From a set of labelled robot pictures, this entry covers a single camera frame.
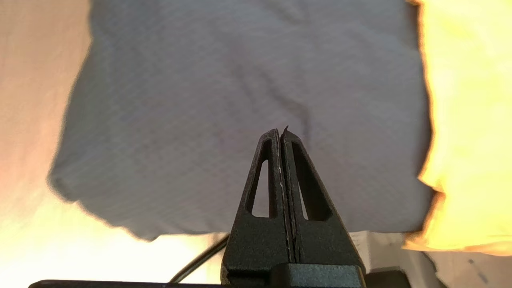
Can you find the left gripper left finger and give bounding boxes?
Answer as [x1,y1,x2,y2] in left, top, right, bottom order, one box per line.
[221,129,295,284]

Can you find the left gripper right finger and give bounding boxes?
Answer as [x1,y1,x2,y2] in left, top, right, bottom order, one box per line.
[280,126,366,287]

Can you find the yellow t-shirt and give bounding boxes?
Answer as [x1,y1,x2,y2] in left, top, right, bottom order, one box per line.
[402,0,512,256]

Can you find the black coiled cable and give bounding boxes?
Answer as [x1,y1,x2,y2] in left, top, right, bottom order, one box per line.
[170,234,230,284]

